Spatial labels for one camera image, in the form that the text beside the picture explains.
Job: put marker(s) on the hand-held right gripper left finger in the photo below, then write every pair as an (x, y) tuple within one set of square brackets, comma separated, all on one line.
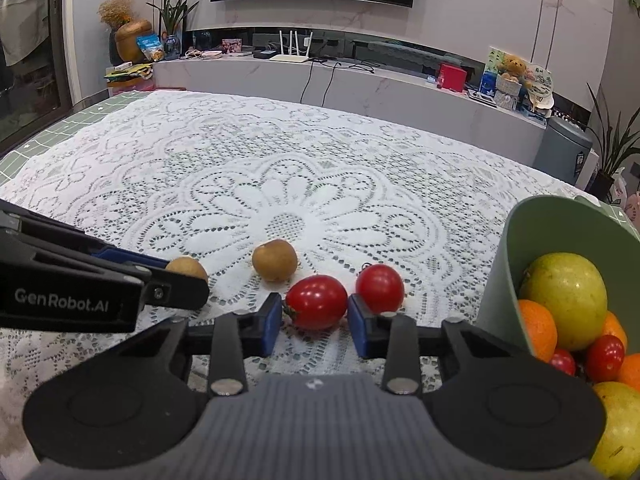
[(272, 327)]

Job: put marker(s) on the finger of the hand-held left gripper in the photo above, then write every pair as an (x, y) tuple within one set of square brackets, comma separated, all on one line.
[(177, 294), (145, 260)]

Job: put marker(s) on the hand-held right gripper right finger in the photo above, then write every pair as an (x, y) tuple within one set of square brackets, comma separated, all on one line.
[(357, 327)]

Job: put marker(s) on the small brown kiwi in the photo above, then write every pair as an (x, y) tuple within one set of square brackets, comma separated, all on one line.
[(186, 266), (274, 259)]

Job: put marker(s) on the red tomato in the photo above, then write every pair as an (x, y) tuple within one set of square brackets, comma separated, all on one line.
[(562, 361), (380, 287), (605, 357), (316, 301)]

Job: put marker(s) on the orange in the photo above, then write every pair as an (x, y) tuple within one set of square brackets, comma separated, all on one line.
[(616, 329), (539, 330), (631, 371)]

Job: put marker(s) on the green bowl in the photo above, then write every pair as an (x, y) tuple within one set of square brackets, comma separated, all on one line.
[(525, 240)]

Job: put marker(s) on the white lace tablecloth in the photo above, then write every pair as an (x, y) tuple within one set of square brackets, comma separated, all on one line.
[(250, 150)]

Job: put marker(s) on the stack of papers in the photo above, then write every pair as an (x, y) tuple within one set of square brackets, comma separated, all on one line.
[(125, 75)]

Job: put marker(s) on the blue snack bag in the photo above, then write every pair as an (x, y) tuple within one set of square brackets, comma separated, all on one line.
[(150, 47)]

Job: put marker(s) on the brown round vase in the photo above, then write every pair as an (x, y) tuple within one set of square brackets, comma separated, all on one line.
[(131, 41)]

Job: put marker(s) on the green plant in glass vase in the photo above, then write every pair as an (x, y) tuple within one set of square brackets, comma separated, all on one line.
[(172, 20)]

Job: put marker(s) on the dried flowers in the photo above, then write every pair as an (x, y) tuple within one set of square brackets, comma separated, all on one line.
[(116, 10)]

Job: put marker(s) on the white router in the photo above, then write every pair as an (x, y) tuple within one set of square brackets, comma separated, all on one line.
[(295, 52)]

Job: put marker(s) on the red box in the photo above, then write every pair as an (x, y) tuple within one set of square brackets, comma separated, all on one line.
[(452, 77)]

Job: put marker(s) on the grey trash can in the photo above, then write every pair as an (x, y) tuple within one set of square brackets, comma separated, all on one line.
[(562, 150)]

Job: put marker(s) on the blue box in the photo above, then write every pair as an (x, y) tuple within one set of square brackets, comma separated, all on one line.
[(487, 82)]

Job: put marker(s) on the white basket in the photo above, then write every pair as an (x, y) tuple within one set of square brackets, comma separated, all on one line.
[(507, 94)]

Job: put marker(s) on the white plastic bag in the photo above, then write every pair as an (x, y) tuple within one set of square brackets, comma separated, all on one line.
[(619, 185)]

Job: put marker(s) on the brown teddy bear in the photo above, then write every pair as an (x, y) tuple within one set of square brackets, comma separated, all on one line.
[(512, 67)]

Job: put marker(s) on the printed picture card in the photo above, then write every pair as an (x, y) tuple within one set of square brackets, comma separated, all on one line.
[(542, 80)]

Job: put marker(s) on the long-leaf potted plant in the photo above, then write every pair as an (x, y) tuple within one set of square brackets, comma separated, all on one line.
[(612, 140)]

